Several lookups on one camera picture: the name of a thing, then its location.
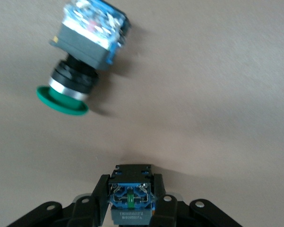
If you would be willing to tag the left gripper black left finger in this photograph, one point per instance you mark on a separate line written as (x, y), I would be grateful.
(85, 212)

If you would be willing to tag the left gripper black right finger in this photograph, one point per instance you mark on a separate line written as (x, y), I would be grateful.
(170, 212)

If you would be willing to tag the green push button red indicator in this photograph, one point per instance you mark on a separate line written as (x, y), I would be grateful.
(85, 47)

